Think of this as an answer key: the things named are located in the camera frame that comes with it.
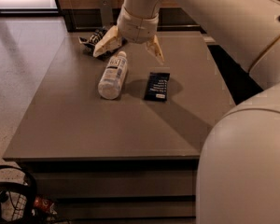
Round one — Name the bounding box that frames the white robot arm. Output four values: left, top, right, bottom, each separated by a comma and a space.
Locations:
94, 0, 280, 224

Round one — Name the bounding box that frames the upper grey drawer front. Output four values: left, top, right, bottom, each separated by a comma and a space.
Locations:
35, 171, 195, 199

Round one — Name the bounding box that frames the grey drawer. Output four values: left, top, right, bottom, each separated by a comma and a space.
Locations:
57, 201, 195, 219
35, 171, 195, 199

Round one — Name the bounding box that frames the blue crumpled chip bag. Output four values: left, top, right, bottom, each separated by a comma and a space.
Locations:
78, 27, 127, 60

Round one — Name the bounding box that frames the orange snack packet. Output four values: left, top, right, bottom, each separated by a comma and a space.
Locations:
34, 196, 56, 215

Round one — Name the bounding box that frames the black wire basket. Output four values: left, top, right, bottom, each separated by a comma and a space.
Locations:
0, 165, 37, 224

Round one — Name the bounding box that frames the left metal wall bracket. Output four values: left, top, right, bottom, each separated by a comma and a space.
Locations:
99, 0, 114, 28

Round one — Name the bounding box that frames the grey drawer cabinet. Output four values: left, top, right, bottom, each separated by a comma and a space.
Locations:
4, 32, 233, 224

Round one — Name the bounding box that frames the dark blue snack bar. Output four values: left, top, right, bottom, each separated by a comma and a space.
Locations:
144, 72, 170, 102

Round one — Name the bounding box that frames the lower grey drawer front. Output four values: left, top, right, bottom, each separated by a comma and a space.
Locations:
57, 201, 195, 219

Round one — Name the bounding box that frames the clear plastic water bottle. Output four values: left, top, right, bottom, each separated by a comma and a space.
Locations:
98, 51, 128, 100

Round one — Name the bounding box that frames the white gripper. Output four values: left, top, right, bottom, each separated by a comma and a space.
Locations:
93, 6, 164, 63

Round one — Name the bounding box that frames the low grey side shelf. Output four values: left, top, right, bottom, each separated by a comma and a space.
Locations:
203, 34, 217, 45

